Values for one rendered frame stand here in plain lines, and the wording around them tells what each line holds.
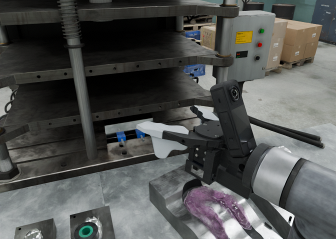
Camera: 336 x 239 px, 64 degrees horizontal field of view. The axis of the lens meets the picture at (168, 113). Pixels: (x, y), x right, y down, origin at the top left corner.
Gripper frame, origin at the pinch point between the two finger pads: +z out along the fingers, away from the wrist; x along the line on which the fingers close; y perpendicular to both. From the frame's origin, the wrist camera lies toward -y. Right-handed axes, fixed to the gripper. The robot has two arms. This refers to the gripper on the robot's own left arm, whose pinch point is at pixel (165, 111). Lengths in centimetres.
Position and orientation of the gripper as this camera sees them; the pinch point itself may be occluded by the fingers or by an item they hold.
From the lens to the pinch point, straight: 50.8
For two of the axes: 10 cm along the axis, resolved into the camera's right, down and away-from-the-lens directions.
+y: -0.9, 9.2, 3.8
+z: -7.3, -3.2, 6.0
